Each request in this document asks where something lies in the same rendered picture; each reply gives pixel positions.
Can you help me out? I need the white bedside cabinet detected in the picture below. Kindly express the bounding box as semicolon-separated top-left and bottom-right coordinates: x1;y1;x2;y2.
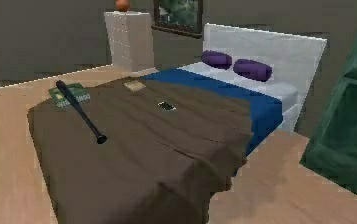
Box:
103;10;156;73

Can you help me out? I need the black baseball bat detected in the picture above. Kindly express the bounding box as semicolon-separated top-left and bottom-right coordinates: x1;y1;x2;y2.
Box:
55;79;108;145

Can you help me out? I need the purple pillow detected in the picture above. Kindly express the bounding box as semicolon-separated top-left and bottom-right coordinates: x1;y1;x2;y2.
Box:
232;58;274;83
201;50;234;70

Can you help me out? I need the white bed with brown blanket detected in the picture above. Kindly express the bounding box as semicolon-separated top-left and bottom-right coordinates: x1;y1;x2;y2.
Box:
26;22;328;224

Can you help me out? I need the green book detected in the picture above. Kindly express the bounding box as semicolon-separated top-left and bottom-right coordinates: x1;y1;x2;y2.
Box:
47;82;92;109

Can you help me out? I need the tan book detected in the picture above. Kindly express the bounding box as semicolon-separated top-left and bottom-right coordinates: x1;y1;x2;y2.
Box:
123;80;147;92

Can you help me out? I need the dark framed window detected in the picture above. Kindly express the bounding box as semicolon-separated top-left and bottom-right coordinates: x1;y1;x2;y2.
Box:
151;0;204;39

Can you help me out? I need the green cupboard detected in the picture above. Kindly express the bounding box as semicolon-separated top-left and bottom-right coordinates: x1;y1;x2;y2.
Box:
299;9;357;196

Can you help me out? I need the orange ball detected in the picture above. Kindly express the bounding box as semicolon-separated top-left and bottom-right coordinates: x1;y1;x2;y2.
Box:
114;0;132;13

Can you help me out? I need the black mobile phone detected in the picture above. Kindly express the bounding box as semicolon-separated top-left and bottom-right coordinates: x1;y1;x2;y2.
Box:
157;101;177;112

